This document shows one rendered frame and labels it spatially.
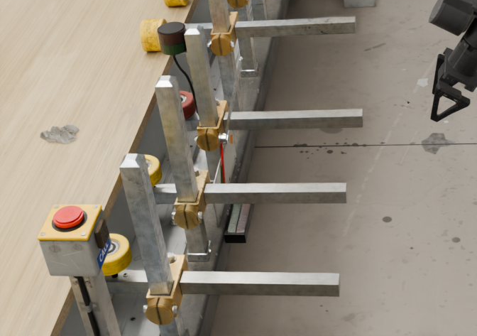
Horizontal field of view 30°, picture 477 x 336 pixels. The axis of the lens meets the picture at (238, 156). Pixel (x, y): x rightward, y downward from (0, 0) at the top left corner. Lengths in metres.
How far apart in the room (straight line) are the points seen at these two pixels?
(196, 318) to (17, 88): 0.79
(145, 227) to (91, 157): 0.42
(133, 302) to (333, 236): 1.17
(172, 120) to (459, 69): 0.53
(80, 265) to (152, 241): 0.34
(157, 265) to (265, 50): 1.17
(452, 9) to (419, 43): 2.40
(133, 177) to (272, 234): 1.60
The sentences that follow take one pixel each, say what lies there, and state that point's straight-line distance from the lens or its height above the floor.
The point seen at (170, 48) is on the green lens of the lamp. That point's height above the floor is 1.07.
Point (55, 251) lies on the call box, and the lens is 1.19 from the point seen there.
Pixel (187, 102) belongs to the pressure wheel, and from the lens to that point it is 2.00.
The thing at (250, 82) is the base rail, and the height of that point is 0.70.
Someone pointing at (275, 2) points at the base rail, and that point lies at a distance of 2.87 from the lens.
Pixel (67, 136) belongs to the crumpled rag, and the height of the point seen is 0.91.
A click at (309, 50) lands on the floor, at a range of 4.02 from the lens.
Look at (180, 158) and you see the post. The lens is 1.72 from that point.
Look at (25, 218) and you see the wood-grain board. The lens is 1.78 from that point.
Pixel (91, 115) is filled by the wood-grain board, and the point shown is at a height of 0.90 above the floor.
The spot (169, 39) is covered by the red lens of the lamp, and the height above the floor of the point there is 1.10.
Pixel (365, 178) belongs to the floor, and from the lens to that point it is 3.20.
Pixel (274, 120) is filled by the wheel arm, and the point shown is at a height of 0.86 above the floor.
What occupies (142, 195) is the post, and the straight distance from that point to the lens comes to 1.46.
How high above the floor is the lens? 1.93
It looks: 35 degrees down
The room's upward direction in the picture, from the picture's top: 9 degrees counter-clockwise
